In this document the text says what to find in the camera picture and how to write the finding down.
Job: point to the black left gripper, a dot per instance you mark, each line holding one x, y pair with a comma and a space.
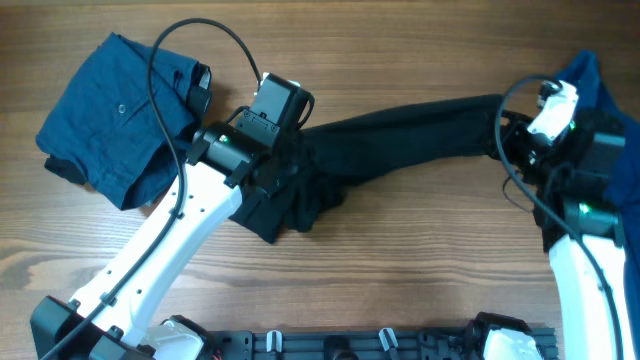
290, 158

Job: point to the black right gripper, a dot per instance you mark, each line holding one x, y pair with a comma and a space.
512, 131

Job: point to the black t-shirt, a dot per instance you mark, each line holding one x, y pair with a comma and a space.
340, 155

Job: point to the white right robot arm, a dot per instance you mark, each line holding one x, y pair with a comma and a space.
564, 163

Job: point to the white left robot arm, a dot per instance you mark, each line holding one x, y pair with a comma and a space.
110, 316

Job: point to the blue polo shirt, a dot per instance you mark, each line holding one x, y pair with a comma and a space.
598, 277

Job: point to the folded navy blue shirt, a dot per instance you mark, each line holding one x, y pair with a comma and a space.
124, 119

